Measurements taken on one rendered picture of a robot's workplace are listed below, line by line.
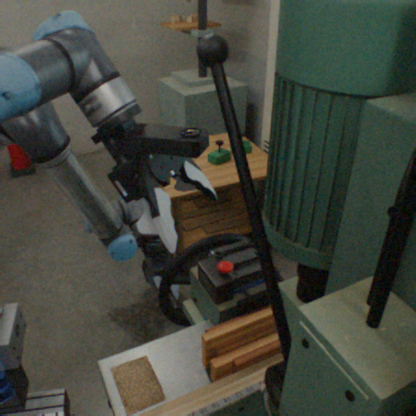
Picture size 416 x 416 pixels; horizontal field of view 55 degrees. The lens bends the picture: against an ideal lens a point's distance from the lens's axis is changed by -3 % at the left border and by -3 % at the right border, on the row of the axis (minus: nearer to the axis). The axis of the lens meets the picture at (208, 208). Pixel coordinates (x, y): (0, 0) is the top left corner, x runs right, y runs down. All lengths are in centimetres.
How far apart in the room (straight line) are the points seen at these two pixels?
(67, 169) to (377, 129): 70
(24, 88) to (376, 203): 40
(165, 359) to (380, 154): 55
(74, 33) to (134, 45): 295
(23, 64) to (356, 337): 44
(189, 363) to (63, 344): 133
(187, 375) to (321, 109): 52
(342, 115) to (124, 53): 317
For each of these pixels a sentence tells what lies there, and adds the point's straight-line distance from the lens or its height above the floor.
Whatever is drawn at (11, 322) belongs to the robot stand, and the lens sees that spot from 111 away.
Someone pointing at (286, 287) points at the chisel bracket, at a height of 107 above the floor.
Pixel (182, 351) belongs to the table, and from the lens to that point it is 80.
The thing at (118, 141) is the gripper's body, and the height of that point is 129.
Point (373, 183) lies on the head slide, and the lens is 40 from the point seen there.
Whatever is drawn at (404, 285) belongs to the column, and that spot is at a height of 131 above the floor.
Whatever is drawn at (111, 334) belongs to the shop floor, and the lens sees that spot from 203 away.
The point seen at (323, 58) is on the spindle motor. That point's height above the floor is 145.
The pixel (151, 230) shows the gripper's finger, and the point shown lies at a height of 119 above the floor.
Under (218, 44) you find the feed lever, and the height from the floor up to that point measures 145.
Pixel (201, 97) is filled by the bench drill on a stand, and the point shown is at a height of 67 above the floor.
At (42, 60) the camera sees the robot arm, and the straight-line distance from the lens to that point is 54.
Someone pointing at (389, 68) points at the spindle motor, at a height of 144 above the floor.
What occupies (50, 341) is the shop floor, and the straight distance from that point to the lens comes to 208.
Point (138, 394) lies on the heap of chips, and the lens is 74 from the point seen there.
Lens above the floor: 153
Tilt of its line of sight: 33 degrees down
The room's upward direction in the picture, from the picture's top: straight up
